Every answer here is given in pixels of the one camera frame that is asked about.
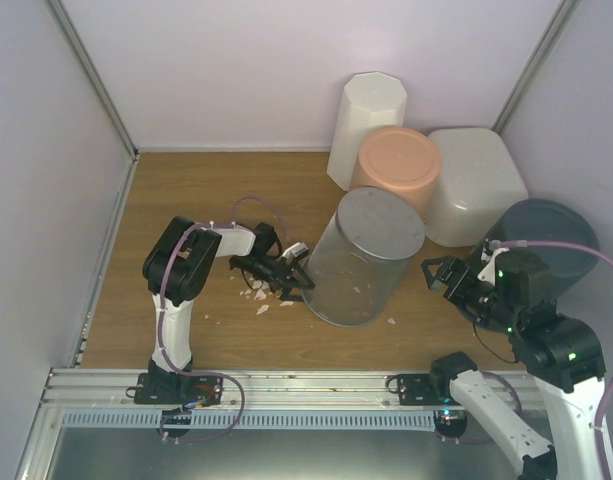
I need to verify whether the left aluminium frame post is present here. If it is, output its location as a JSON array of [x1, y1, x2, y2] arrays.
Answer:
[[45, 0, 139, 159]]

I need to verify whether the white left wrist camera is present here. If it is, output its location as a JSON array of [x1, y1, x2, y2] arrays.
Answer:
[[281, 242, 309, 262]]

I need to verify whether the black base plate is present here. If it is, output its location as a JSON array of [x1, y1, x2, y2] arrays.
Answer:
[[385, 372, 459, 407], [126, 371, 223, 407]]

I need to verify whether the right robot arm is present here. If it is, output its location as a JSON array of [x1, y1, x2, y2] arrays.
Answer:
[[421, 248, 613, 479]]

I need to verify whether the dark teal plastic bin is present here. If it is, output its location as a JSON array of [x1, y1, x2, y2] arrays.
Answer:
[[465, 198, 599, 299]]

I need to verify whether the aluminium corner frame post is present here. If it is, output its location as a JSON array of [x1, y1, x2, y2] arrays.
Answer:
[[492, 0, 582, 136]]

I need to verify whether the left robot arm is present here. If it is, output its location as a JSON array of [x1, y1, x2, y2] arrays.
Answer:
[[142, 216, 315, 404]]

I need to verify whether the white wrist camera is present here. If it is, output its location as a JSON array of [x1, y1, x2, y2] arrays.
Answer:
[[477, 240, 508, 285], [281, 242, 309, 262]]

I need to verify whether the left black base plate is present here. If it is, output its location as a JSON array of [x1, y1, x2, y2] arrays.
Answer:
[[126, 371, 223, 407]]

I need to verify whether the peach plastic waste bin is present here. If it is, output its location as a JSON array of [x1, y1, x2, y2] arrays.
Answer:
[[350, 126, 442, 221]]

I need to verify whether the grey translucent bin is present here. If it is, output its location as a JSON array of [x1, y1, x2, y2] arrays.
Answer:
[[302, 187, 425, 328]]

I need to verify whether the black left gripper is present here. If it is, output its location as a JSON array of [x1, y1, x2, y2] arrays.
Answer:
[[234, 255, 315, 303]]

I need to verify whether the grey slotted cable duct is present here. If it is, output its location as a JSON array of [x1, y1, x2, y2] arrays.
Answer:
[[62, 409, 435, 432]]

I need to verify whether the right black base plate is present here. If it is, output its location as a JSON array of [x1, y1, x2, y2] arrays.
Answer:
[[385, 372, 459, 407]]

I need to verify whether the white faceted bin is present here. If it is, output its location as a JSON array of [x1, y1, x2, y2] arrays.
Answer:
[[327, 72, 407, 191]]

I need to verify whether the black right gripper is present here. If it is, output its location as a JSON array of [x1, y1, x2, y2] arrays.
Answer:
[[420, 255, 519, 334]]

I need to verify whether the aluminium front rail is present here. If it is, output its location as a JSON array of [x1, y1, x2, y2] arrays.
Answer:
[[40, 367, 580, 407]]

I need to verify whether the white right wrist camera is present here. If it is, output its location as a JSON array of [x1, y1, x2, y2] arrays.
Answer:
[[477, 240, 508, 285]]

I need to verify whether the translucent white plastic tub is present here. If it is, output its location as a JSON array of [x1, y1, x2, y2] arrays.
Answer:
[[425, 127, 528, 248]]

